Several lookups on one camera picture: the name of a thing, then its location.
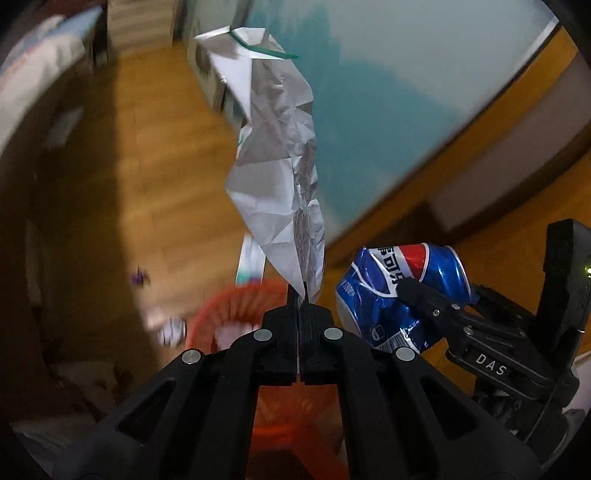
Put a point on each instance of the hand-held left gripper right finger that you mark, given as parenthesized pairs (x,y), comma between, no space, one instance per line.
(308,332)

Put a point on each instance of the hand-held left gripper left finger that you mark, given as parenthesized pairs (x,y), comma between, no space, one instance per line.
(292,323)

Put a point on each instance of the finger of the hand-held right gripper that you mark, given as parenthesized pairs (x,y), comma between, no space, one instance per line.
(425,297)
(494,300)

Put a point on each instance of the crushed blue soda can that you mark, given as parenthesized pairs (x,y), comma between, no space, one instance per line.
(369,286)

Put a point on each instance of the red plastic mesh basket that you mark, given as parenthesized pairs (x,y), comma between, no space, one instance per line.
(217,318)

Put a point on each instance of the silver foil wrapper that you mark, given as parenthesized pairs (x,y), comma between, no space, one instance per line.
(272,184)

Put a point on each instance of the white and green carton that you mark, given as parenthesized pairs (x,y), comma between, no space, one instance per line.
(249,261)

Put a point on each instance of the crumpled printed paper ball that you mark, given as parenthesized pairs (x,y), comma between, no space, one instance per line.
(171,332)

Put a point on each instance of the purple candy wrapper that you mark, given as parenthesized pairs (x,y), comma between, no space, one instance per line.
(140,278)

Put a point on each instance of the blue flower glass door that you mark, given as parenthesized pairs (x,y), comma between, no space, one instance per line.
(392,92)

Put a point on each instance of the white paper sheet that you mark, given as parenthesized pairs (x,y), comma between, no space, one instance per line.
(64,128)

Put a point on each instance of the light wooden cabinet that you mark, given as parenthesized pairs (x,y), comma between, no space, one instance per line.
(143,23)

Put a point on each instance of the white bed sheet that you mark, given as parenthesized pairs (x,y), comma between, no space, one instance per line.
(37,60)

